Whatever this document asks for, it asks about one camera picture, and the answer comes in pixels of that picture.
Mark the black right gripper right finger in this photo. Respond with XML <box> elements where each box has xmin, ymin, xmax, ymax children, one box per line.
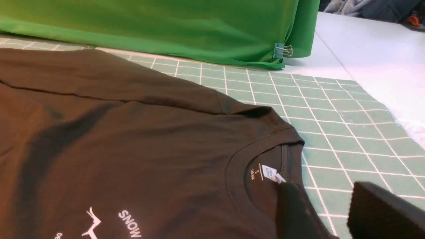
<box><xmin>347</xmin><ymin>181</ymin><xmax>425</xmax><ymax>239</ymax></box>

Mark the gray cloth pile background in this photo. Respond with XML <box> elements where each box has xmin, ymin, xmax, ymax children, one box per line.
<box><xmin>320</xmin><ymin>0</ymin><xmax>422</xmax><ymax>23</ymax></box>

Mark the orange black tool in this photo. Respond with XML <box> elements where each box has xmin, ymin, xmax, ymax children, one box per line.
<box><xmin>405</xmin><ymin>10</ymin><xmax>425</xmax><ymax>32</ymax></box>

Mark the green grid cutting mat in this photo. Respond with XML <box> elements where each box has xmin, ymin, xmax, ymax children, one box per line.
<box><xmin>1</xmin><ymin>37</ymin><xmax>424</xmax><ymax>239</ymax></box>

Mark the dark gray long-sleeve top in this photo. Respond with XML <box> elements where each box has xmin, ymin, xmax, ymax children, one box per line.
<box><xmin>0</xmin><ymin>48</ymin><xmax>304</xmax><ymax>239</ymax></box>

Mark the green backdrop cloth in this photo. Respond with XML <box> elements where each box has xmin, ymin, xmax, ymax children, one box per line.
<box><xmin>0</xmin><ymin>0</ymin><xmax>320</xmax><ymax>70</ymax></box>

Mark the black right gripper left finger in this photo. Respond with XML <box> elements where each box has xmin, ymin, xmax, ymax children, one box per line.
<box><xmin>275</xmin><ymin>183</ymin><xmax>329</xmax><ymax>239</ymax></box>

